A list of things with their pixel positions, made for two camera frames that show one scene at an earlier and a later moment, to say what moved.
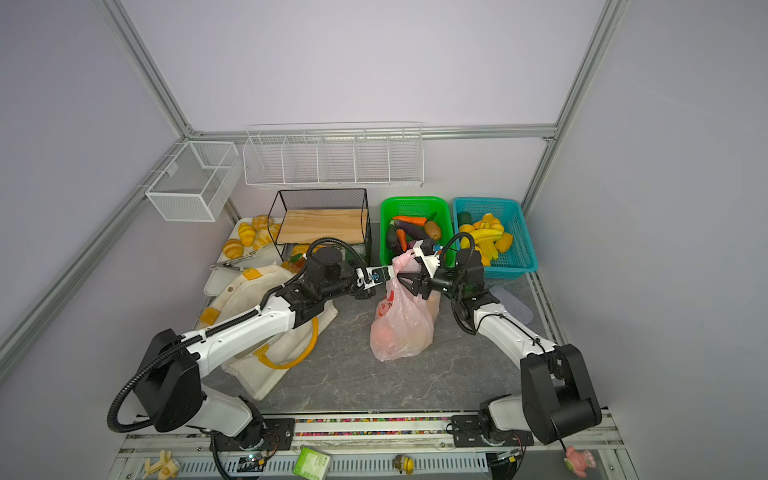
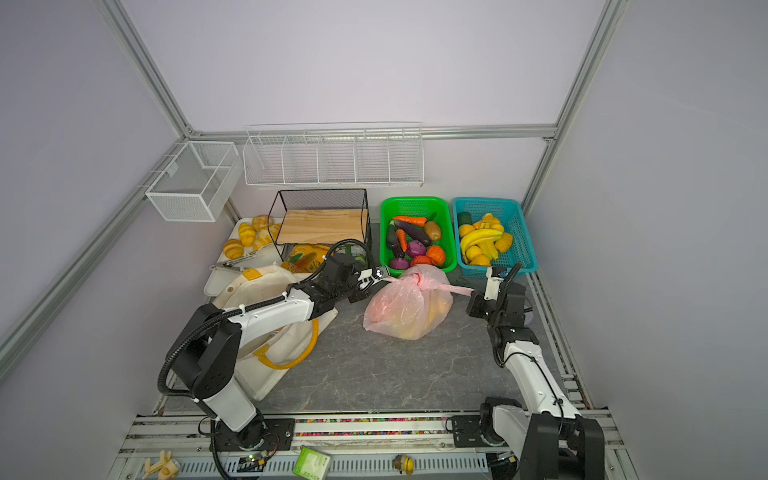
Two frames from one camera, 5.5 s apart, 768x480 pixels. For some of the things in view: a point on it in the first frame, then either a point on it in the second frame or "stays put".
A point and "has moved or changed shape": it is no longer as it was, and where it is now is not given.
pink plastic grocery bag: (404, 324) has moved or changed shape
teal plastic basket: (520, 260) stays put
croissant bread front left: (233, 249) stays put
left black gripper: (364, 295) stays put
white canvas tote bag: (260, 371) stays put
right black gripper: (419, 283) -> (476, 309)
